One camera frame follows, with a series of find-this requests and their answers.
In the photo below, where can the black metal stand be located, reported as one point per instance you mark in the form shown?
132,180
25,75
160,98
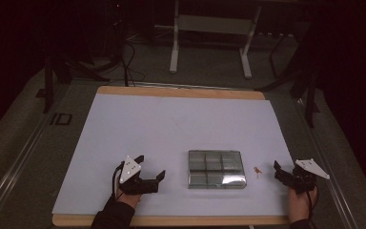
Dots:
309,95
49,82

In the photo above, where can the black rectangular floor frame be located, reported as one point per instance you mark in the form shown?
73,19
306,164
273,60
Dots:
61,119

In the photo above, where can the metal floor rail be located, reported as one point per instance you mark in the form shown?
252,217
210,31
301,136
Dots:
12,171
330,178

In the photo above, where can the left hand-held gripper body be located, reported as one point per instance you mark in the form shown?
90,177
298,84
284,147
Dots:
130,170

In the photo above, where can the person's right hand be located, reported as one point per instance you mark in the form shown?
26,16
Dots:
298,205

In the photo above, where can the black tripod stand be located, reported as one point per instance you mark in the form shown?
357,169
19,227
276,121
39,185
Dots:
122,47

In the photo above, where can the person's left hand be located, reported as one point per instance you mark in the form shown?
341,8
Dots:
129,200

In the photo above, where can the white metal desk frame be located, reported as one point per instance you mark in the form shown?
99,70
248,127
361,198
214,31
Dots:
214,24

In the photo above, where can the small orange earring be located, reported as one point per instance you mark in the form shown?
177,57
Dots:
257,171

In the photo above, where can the smoky clear compartment box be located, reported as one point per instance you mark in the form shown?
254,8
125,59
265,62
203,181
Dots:
216,170

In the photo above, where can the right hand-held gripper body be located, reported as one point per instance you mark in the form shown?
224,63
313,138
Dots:
308,171

